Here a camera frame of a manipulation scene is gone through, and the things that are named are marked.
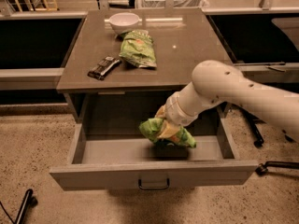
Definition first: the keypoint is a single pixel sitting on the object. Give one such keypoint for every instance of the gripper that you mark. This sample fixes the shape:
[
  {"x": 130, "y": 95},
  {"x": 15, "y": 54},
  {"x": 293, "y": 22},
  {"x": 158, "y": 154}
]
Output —
[{"x": 177, "y": 114}]

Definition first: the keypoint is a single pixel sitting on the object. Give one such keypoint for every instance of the green rice chip bag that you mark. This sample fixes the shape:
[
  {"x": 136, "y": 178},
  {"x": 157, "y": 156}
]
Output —
[{"x": 151, "y": 127}]

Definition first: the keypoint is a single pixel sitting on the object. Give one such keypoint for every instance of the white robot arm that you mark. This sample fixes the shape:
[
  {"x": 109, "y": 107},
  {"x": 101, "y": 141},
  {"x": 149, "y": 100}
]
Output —
[{"x": 213, "y": 83}]

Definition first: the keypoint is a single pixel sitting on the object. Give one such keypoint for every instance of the open grey top drawer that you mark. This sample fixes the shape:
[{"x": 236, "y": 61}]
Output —
[{"x": 109, "y": 152}]

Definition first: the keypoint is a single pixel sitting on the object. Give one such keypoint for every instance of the light green snack bag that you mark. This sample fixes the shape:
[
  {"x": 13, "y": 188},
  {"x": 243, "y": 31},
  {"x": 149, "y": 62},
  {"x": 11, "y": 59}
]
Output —
[{"x": 137, "y": 49}]

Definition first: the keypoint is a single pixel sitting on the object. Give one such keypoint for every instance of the grey drawer cabinet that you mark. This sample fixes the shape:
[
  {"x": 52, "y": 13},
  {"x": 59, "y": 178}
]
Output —
[{"x": 159, "y": 53}]

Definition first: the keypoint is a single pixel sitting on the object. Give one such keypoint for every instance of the black diagonal stand leg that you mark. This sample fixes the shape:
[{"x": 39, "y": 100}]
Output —
[{"x": 258, "y": 139}]

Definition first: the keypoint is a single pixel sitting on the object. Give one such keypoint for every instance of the black snack bar packet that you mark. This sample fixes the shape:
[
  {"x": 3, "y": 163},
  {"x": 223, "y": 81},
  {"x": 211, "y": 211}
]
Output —
[{"x": 103, "y": 67}]

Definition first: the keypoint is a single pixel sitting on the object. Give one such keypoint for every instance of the black caster leg right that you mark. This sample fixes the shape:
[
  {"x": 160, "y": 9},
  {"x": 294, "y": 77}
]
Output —
[{"x": 262, "y": 168}]

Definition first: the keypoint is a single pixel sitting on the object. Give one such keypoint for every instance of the white ceramic bowl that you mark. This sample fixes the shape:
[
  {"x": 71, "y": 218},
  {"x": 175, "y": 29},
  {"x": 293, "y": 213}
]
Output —
[{"x": 123, "y": 22}]

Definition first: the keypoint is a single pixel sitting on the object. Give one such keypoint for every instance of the black stand leg left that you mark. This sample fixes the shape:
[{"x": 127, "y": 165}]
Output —
[{"x": 29, "y": 201}]

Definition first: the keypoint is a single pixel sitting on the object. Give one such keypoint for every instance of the black drawer handle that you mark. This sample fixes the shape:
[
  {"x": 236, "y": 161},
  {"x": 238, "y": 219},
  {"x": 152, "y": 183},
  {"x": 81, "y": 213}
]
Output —
[{"x": 161, "y": 185}]

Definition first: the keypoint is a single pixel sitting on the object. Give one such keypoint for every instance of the white wire basket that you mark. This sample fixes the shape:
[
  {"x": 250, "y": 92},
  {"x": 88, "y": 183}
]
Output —
[{"x": 171, "y": 3}]

